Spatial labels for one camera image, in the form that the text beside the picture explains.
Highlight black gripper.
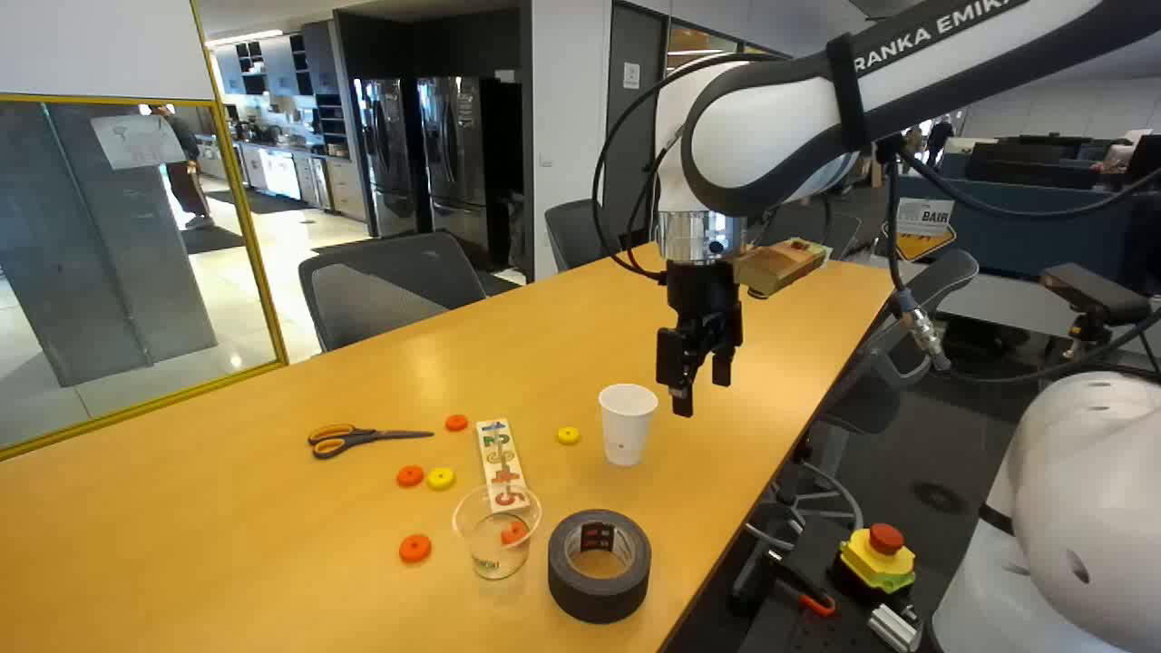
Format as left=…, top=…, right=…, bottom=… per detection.
left=654, top=258, right=749, bottom=423

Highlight clear plastic cup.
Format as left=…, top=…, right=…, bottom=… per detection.
left=452, top=482, right=548, bottom=583

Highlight white paper cup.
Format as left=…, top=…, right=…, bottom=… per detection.
left=597, top=383, right=664, bottom=471

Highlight dark office chair with armrest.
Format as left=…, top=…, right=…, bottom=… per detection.
left=822, top=248, right=984, bottom=440

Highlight wooden number peg board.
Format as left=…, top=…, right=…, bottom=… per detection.
left=472, top=413, right=536, bottom=521

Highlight small yellow table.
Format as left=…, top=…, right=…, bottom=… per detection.
left=891, top=196, right=962, bottom=265

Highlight black tape roll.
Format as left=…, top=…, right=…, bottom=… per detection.
left=543, top=504, right=656, bottom=628

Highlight yellow red emergency stop button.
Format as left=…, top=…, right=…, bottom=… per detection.
left=839, top=521, right=923, bottom=598

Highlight silver metal box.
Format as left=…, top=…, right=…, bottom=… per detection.
left=866, top=598, right=926, bottom=653

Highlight black glass door fridge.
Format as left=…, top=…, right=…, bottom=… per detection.
left=415, top=74, right=493, bottom=253
left=354, top=77, right=424, bottom=239

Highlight black padded office chair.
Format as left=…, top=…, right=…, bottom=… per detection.
left=1041, top=258, right=1153, bottom=355

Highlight white kitchen counter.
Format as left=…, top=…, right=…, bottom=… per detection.
left=240, top=140, right=371, bottom=227

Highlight yellow framed glass partition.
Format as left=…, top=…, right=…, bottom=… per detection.
left=0, top=0, right=293, bottom=464

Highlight grey cable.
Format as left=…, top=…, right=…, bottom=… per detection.
left=741, top=462, right=871, bottom=560

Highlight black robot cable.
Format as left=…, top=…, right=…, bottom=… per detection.
left=587, top=50, right=1161, bottom=391

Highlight black orange handled tool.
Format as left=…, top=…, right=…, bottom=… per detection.
left=768, top=577, right=842, bottom=623

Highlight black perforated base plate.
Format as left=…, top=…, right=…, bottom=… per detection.
left=735, top=521, right=935, bottom=653

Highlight orange handled scissors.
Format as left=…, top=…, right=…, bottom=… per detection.
left=305, top=423, right=439, bottom=464

